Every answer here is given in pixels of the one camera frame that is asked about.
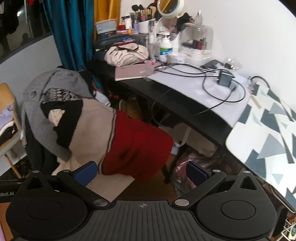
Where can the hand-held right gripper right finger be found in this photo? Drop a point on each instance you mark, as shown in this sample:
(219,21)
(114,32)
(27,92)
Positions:
(196,173)

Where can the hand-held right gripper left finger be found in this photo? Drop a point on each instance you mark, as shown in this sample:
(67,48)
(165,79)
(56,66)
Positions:
(85,173)

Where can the red beige black sweater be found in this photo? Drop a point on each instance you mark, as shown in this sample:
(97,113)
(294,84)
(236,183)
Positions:
(138,143)

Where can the dark hanging clothes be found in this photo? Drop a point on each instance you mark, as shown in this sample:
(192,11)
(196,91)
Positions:
(9,20)

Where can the white tote bag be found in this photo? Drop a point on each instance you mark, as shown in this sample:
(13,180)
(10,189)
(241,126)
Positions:
(198,141)

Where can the black cloth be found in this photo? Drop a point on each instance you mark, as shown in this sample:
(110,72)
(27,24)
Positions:
(8,135)

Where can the black desk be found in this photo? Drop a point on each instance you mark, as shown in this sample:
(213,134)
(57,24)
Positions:
(185,106)

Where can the lilac cloth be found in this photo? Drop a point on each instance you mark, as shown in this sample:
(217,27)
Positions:
(7,114)

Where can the patterned knit garment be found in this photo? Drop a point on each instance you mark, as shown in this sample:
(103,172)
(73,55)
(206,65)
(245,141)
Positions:
(57,95)

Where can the grey desk mat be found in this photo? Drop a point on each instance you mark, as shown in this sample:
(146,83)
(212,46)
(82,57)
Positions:
(185,81)

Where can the wooden chair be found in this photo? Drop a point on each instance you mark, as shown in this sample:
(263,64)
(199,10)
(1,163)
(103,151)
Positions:
(7,92)

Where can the grey charger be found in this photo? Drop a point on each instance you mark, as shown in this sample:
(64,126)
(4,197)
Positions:
(225,78)

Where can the pink notebook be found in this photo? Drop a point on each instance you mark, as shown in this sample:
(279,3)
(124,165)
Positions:
(129,71)

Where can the black pouch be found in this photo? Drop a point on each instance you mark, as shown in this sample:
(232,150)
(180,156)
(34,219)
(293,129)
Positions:
(212,63)

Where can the clear plastic bag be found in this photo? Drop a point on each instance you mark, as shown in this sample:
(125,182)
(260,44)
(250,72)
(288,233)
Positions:
(232,64)

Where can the beige bag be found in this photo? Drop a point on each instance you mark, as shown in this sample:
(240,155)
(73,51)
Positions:
(124,56)

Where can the white pump bottle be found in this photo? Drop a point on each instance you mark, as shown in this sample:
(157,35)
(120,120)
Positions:
(165,49)

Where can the clear cosmetic organiser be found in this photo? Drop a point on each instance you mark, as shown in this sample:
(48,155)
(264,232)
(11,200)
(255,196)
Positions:
(196,34)

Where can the blue curtain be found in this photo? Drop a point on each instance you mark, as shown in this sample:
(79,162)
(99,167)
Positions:
(69,34)

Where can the blue tissue box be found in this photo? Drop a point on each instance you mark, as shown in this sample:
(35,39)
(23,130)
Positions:
(106,26)

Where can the purple bottle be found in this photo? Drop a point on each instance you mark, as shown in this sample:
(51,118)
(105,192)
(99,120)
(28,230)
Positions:
(136,27)

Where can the clear spray bottle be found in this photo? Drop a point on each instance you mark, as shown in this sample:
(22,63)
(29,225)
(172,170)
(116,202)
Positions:
(198,18)

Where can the white brush holder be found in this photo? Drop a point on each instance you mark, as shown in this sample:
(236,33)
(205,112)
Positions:
(144,26)

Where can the yellow curtain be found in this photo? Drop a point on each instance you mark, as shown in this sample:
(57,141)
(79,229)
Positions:
(104,9)

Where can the bunch of makeup brushes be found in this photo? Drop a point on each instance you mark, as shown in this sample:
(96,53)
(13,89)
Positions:
(144,12)

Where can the round white mirror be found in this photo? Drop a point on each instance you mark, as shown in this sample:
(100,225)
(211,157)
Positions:
(170,4)

